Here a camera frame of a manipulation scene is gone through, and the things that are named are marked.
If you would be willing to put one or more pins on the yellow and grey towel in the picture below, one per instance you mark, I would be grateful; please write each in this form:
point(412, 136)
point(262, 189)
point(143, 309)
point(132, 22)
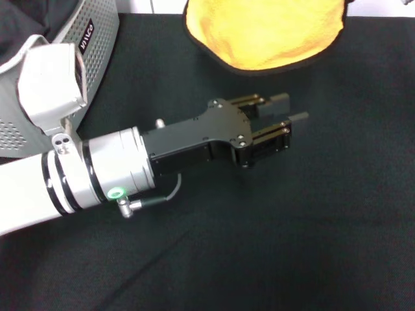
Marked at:
point(259, 32)

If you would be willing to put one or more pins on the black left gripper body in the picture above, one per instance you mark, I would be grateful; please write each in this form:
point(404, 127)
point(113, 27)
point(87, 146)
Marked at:
point(201, 136)

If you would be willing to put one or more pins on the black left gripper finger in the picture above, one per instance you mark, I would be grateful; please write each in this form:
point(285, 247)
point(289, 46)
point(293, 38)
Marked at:
point(275, 139)
point(275, 103)

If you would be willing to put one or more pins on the grey perforated storage box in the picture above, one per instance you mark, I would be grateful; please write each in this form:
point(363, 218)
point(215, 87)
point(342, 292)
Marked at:
point(97, 48)

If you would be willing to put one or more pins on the black tablecloth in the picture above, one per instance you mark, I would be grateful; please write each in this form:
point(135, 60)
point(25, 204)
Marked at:
point(259, 243)

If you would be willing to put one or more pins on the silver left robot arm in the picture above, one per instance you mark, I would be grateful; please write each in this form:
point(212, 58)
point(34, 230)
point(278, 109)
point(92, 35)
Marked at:
point(65, 181)

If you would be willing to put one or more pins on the black cloth box liner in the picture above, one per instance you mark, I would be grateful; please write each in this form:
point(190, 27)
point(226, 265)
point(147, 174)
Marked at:
point(26, 19)

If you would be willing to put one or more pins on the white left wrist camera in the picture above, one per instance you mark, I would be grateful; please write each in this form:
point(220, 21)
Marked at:
point(48, 84)

